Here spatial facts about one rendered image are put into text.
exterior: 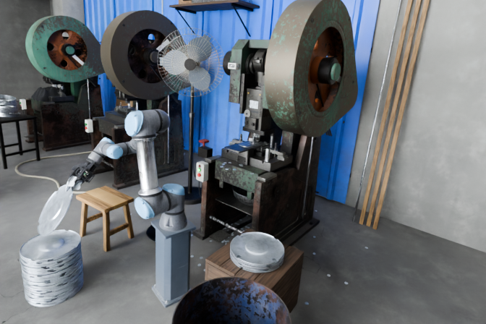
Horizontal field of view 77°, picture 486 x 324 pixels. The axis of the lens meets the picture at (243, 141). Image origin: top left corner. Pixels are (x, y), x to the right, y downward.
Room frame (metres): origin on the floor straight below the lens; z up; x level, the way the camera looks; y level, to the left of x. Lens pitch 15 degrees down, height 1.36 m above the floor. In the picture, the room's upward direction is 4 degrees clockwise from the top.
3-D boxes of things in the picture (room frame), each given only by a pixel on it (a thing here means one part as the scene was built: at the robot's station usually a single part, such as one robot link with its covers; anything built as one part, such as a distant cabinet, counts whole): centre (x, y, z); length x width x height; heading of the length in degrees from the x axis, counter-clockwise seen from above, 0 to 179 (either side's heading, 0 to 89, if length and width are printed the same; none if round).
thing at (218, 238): (2.09, -0.03, 0.14); 0.59 x 0.10 x 0.05; 142
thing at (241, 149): (2.06, 0.00, 0.72); 0.25 x 0.14 x 0.14; 142
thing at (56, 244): (1.49, 1.03, 0.29); 0.29 x 0.29 x 0.01
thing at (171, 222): (1.53, 0.36, 0.50); 0.15 x 0.15 x 0.10
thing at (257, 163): (2.20, -0.11, 0.68); 0.45 x 0.30 x 0.06; 52
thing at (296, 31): (2.07, -0.44, 1.33); 1.03 x 0.28 x 0.82; 142
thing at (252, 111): (2.16, -0.08, 1.04); 0.17 x 0.15 x 0.30; 142
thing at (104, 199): (2.04, 0.98, 0.16); 0.34 x 0.24 x 0.34; 59
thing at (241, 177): (2.31, -0.20, 0.83); 0.79 x 0.43 x 1.34; 142
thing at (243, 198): (2.20, -0.11, 0.36); 0.34 x 0.34 x 0.10
